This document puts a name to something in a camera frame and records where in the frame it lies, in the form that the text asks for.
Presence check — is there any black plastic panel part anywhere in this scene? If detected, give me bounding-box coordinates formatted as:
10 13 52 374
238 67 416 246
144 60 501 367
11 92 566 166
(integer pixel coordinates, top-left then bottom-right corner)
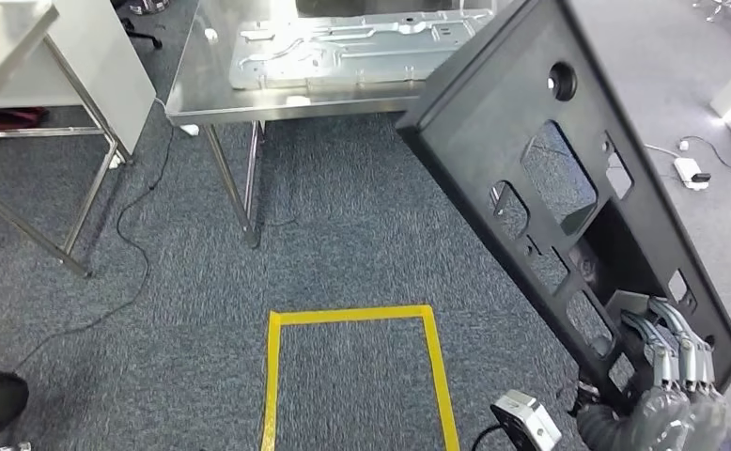
395 0 731 417

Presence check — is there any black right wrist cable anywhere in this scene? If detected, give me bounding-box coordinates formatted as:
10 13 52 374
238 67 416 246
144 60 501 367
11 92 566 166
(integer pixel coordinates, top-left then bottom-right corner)
470 423 510 451

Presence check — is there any red cloth bundle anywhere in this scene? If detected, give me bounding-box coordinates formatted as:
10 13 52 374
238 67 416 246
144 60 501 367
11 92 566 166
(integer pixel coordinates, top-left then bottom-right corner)
0 106 49 133

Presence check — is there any yellow floor tape square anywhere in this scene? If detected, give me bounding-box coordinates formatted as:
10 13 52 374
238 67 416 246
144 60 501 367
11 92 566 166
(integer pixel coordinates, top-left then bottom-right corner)
259 304 461 451

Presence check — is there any grey sheet metal part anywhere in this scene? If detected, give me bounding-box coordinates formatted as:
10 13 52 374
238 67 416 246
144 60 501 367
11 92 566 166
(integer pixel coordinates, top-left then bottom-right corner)
228 8 496 92

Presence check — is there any white table with steel legs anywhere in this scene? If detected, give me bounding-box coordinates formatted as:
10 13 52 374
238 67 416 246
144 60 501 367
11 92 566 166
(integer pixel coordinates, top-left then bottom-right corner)
0 0 135 279

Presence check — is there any stainless steel workbench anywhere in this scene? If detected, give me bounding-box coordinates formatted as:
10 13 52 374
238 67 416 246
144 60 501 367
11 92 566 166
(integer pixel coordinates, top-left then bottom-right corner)
164 0 497 250

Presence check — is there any black chair base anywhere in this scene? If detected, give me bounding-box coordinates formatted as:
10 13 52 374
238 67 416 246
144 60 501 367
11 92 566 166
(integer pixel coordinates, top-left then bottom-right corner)
119 15 164 51

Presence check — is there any chrome chair base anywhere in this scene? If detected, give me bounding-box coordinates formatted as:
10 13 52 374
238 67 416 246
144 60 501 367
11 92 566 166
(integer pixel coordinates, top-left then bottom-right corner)
127 0 171 15
692 0 731 27

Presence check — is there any black floor cable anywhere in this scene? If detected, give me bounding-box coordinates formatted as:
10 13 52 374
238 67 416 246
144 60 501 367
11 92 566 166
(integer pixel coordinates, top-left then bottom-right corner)
682 134 731 193
13 93 177 369

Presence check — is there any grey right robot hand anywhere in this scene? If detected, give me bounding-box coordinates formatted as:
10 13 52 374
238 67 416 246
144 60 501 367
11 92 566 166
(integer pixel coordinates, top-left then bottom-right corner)
620 297 729 451

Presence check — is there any white power strip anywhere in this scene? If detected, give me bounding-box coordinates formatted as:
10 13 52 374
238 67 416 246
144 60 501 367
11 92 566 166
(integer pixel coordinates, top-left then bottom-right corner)
673 156 712 192

